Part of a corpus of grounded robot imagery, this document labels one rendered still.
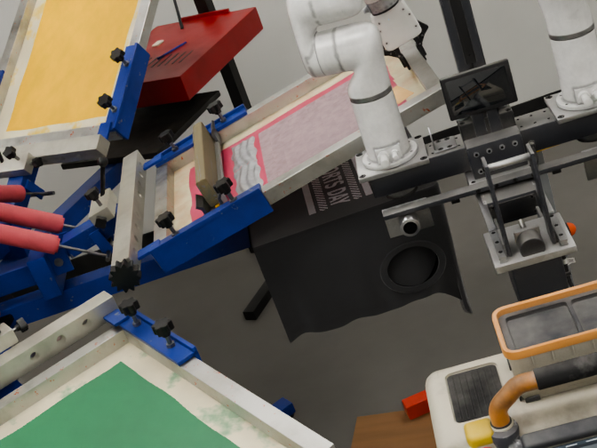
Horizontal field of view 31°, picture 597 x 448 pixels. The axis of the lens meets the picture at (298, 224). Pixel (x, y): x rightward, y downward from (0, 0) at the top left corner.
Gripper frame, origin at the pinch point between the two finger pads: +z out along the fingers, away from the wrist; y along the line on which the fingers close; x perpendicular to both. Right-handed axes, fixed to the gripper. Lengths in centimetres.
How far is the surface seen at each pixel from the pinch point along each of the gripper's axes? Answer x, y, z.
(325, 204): -12.3, -37.5, 17.5
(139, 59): 59, -69, -23
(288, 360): 74, -90, 103
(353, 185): -6.7, -29.4, 19.2
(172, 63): 102, -69, -5
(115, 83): 61, -80, -20
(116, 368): -57, -90, 6
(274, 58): 200, -45, 41
